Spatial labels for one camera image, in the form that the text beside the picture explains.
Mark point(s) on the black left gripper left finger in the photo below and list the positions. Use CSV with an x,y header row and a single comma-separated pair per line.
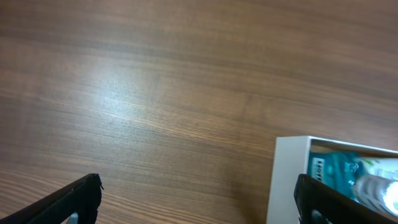
x,y
78,202

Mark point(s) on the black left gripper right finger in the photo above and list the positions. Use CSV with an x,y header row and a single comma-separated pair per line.
x,y
318,203

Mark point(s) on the blue mouthwash bottle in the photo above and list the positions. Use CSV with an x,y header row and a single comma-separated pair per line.
x,y
343,172

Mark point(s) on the white lotion tube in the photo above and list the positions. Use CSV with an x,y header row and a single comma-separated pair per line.
x,y
382,167

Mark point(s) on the white cardboard box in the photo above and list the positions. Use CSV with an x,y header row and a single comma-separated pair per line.
x,y
290,160

